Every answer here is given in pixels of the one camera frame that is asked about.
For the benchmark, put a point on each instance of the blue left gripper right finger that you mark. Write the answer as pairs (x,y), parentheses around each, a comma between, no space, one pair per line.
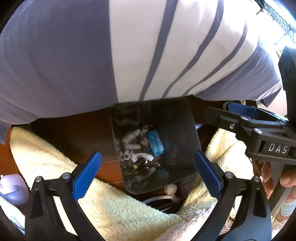
(210,173)

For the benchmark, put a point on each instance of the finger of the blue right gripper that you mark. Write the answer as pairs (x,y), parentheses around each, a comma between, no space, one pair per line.
(243,110)

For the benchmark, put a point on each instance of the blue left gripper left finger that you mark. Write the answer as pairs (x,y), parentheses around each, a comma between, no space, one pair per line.
(84,174)

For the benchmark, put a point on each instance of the black trash bin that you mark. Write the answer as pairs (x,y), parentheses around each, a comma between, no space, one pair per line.
(173,120)

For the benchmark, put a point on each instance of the person right hand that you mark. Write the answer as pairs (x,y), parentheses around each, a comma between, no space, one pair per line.
(264,170)

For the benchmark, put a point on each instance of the cream fluffy blanket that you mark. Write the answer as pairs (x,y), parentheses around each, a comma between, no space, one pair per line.
(118,216)

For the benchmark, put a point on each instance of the small white bottle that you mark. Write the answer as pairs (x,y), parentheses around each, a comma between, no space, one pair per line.
(131,136)

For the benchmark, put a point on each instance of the blue plastic package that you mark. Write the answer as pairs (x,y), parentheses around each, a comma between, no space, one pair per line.
(155,143)

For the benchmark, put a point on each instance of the lavender plastic object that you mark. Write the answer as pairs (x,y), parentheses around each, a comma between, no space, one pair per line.
(14,189)

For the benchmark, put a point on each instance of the blue white striped bedspread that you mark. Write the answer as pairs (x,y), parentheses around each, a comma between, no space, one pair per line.
(61,58)

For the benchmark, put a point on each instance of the window frame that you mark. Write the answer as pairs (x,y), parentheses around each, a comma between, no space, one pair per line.
(281,16)

